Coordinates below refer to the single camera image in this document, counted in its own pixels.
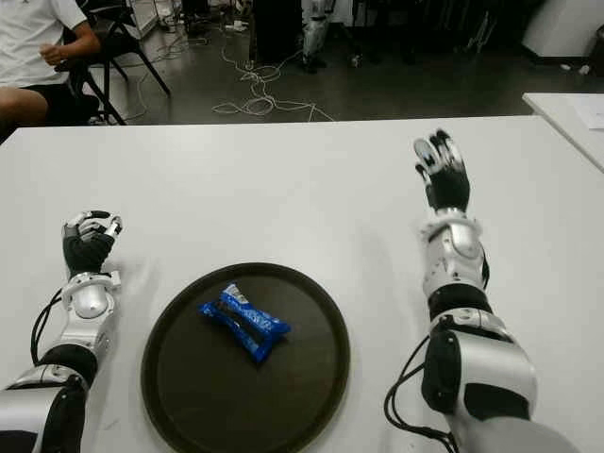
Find blue Oreo cookie packet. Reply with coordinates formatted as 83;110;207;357
196;281;291;364

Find black right elbow cable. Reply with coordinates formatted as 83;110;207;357
383;335;461;453

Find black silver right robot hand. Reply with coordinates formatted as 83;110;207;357
412;128;473;214

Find black forearm cable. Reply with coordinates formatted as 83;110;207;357
29;287;67;367
479;244;491;292

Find black folding chair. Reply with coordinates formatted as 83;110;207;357
55;0;173;126

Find black left forearm cable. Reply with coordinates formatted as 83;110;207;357
29;287;67;367

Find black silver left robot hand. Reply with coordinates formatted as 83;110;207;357
60;210;125;279

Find seated person in white shirt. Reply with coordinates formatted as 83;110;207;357
0;0;103;129

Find white cabinet with black base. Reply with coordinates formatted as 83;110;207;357
520;0;604;77

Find folded metal stand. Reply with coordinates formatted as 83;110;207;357
464;0;497;54

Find white side table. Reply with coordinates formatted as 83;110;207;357
522;92;604;174

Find white cable on floor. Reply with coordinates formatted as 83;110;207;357
211;25;337;123

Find round dark brown tray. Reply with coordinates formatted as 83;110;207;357
140;262;351;453

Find silver humanoid robot legs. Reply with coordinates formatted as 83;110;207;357
300;0;332;75

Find black right forearm cable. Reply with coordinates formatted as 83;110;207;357
479;244;491;292

